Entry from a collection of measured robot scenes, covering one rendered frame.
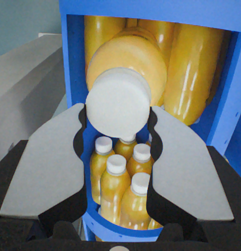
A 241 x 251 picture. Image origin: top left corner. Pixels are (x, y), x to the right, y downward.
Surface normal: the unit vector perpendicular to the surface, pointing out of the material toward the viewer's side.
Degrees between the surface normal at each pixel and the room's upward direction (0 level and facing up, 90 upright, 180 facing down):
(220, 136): 26
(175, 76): 54
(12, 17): 0
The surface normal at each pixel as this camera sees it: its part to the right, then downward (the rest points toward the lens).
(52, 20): 0.00, 0.55
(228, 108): 0.43, 0.56
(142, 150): 0.04, -0.83
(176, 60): -0.88, 0.23
